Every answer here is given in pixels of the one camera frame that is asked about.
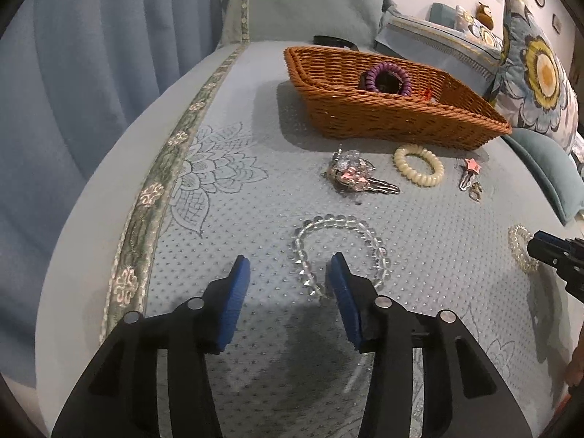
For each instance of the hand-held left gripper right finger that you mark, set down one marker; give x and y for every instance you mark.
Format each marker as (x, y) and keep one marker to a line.
(344, 296)

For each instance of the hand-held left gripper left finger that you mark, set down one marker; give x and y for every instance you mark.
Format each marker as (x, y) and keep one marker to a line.
(235, 296)

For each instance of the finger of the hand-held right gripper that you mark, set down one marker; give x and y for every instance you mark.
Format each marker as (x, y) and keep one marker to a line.
(559, 255)

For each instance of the brown wicker basket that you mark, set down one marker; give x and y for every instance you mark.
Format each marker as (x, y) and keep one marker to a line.
(365, 109)

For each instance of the grey-blue embroidered bed cover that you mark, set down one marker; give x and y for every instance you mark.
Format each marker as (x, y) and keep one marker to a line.
(255, 219)

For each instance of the teal velvet pillow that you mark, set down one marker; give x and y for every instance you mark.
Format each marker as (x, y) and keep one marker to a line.
(543, 164)

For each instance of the gold keyring clasp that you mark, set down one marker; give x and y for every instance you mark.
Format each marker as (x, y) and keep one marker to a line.
(476, 191)

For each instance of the pink star hair clip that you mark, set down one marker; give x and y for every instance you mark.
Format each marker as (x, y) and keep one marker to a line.
(472, 166)

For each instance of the crystal flower hair clip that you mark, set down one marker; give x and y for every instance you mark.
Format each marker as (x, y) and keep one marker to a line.
(351, 169)

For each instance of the large floral pillow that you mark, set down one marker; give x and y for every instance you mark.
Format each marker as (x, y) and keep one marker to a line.
(538, 68)

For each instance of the small red hair clip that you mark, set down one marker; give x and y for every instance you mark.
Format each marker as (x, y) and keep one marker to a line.
(426, 94)

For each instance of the small floral pillow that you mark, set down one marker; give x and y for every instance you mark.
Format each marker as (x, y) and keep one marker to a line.
(477, 32)

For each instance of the grey pillow with striped border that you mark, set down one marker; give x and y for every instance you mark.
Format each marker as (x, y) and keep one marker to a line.
(433, 41)

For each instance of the brown owl plush toy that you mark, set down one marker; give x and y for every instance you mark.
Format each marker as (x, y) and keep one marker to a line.
(484, 14)

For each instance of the black band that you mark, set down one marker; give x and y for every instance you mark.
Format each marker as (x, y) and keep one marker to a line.
(331, 39)

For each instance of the blue curtain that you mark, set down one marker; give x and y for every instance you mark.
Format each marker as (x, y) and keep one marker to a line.
(91, 77)

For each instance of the small teal cushion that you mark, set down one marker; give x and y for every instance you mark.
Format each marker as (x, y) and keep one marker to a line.
(442, 13)

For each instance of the grey-blue upholstered backrest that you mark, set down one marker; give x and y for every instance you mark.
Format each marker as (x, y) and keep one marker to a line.
(301, 4)

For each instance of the rectangular picture frame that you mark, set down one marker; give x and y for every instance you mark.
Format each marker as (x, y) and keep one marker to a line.
(556, 23)

